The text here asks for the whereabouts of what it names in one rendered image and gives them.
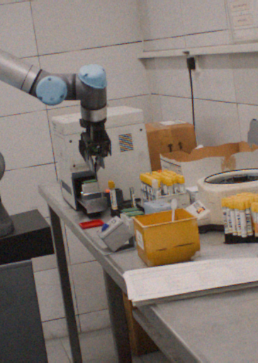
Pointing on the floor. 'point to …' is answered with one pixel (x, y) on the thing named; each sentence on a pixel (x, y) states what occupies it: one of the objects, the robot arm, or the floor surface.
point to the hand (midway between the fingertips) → (94, 167)
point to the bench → (204, 351)
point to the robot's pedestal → (16, 315)
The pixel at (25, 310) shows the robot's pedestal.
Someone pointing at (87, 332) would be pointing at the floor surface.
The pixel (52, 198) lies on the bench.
